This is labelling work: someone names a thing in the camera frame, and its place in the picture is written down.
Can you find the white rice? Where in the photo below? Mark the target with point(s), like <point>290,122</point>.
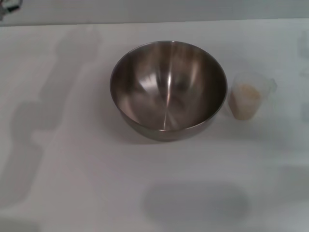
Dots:
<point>246,96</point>

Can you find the stainless steel mixing bowl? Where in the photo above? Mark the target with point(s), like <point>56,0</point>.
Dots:
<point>169,89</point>

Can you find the clear plastic measuring cup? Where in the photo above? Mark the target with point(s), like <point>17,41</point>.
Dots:
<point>241,77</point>

